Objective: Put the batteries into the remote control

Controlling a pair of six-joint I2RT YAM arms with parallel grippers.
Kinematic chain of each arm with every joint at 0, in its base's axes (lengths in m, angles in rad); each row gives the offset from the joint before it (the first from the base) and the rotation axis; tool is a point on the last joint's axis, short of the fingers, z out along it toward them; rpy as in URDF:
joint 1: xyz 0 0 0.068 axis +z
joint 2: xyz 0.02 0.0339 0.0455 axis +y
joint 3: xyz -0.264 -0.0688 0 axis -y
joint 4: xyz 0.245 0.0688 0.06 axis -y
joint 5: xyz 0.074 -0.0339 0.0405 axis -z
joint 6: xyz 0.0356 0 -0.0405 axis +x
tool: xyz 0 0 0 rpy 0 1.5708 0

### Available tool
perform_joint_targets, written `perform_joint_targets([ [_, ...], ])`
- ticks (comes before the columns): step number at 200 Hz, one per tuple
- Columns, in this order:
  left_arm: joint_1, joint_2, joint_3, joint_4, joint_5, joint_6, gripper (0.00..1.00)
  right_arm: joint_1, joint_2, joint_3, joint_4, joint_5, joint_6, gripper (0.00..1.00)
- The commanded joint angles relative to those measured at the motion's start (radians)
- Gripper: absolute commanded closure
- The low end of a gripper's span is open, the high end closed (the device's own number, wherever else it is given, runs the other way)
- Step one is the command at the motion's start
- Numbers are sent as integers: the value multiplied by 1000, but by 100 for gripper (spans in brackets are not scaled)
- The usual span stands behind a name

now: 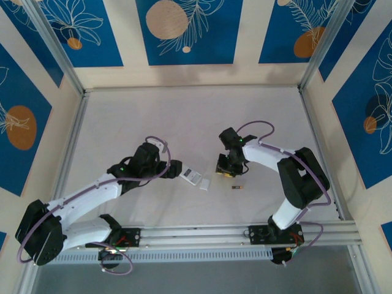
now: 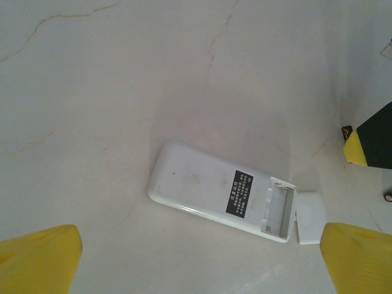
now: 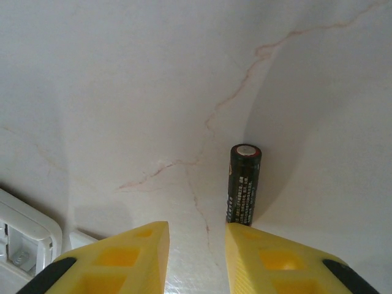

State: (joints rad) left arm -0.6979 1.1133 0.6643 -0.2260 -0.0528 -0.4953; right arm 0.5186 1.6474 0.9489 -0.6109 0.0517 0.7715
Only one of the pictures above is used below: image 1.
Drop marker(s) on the black orange battery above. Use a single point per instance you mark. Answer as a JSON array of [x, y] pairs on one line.
[[237, 187]]

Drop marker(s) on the white remote control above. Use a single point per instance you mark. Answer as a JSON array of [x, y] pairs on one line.
[[193, 179]]

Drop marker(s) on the white battery cover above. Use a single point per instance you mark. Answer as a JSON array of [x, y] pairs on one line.
[[204, 185]]

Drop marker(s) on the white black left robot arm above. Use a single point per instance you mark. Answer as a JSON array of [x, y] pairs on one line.
[[92, 193]]

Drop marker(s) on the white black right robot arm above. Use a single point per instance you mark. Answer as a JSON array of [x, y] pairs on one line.
[[263, 156]]

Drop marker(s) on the aluminium table side rail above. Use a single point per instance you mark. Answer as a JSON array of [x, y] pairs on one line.
[[320, 137], [72, 137]]

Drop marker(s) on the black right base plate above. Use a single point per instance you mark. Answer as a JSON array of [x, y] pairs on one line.
[[257, 234]]

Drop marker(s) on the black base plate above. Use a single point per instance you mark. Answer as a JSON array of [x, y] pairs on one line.
[[257, 234], [134, 237]]

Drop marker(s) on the aluminium mounting rail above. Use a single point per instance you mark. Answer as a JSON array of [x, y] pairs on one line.
[[199, 235]]

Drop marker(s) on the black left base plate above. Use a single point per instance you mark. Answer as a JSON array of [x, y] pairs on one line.
[[134, 237]]

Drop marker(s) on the aluminium table back rail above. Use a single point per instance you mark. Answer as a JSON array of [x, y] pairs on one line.
[[193, 88]]

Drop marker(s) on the aluminium frame leg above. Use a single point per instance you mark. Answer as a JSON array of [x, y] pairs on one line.
[[26, 277], [362, 269]]

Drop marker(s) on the aluminium frame post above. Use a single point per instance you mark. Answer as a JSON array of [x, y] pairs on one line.
[[55, 46], [334, 46]]

